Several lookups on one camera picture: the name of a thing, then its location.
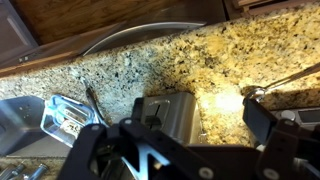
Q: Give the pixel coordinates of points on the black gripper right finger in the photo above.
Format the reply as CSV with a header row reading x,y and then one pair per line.
x,y
292,152

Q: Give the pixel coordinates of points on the grey metal sink basin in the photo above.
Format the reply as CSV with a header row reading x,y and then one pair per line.
x,y
20,120

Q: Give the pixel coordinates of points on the black handled utensil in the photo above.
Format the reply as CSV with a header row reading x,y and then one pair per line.
x,y
92,102

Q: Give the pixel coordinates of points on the clear blue-rimmed plastic container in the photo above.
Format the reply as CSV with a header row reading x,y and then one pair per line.
x,y
63,118

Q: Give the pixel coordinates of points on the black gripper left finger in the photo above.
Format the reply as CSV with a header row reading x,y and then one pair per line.
x,y
98,153

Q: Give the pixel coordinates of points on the silver stovetop appliance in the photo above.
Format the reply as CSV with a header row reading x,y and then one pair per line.
x,y
307,118

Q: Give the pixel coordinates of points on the stainless steel toaster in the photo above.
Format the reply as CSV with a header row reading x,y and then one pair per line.
x,y
176,115

